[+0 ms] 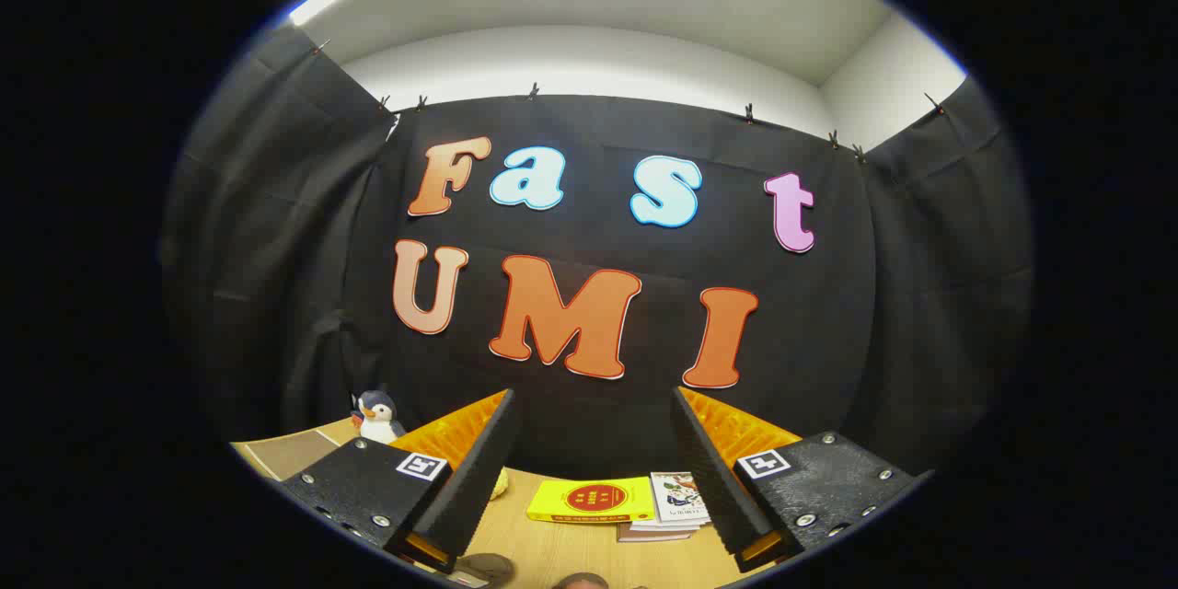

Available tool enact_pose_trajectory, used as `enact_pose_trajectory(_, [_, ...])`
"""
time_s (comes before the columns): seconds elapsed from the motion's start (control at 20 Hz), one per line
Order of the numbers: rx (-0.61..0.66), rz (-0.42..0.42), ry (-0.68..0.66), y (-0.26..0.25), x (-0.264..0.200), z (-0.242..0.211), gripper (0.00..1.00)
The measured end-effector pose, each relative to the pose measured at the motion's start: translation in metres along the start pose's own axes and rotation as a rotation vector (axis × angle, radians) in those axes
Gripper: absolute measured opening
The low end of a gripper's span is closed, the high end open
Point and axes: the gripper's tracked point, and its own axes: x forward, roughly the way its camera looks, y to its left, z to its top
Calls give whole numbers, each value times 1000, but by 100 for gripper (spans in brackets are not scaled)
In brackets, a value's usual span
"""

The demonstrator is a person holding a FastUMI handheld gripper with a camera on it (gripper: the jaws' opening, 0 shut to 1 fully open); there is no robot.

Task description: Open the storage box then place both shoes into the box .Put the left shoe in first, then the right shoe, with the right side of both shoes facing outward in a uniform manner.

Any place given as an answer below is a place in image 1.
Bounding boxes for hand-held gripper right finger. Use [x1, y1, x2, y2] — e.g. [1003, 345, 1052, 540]
[670, 386, 935, 574]

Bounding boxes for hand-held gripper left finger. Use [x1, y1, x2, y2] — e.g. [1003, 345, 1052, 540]
[279, 388, 519, 574]

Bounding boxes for white illustrated cover book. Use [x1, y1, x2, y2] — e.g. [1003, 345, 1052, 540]
[650, 471, 711, 524]

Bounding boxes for penguin plush toy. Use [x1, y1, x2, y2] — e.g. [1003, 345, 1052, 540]
[352, 389, 408, 445]

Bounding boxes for yellow book red circle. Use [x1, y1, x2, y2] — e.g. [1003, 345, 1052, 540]
[526, 477, 656, 525]

